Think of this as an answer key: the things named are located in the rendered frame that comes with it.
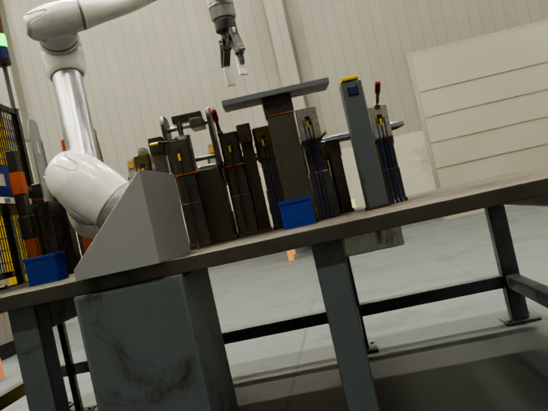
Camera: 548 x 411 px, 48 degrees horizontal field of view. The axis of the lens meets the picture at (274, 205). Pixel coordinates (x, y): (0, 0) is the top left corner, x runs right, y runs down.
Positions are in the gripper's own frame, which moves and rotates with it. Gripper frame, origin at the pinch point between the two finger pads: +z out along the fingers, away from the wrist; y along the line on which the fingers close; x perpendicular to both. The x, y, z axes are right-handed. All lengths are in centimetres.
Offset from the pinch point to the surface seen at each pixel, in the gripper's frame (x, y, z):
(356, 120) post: -32.1, -18.5, 24.3
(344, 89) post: -30.4, -17.8, 13.1
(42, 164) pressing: 65, 64, 10
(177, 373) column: 50, -40, 84
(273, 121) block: -6.4, -8.1, 18.7
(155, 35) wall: -215, 893, -310
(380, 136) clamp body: -47, -8, 30
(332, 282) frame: 9, -56, 70
